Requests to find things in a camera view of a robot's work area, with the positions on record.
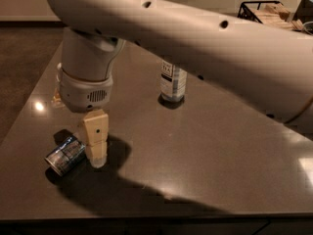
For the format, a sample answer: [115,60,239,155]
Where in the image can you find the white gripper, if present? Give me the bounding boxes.
[52,64,113,168]

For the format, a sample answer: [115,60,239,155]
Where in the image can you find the silver blue redbull can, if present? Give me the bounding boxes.
[45,135,85,176]

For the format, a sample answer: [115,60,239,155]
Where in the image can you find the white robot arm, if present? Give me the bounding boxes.
[47,0,313,138]

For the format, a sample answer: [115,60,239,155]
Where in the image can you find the clear plastic water bottle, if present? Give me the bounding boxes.
[160,61,187,103]

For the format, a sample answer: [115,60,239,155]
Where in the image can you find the brown napkins in basket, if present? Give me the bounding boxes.
[263,5,303,31]

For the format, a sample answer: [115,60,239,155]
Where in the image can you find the grey box in corner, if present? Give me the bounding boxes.
[292,0,313,24]

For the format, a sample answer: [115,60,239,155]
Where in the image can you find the black wire basket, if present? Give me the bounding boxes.
[237,0,279,24]

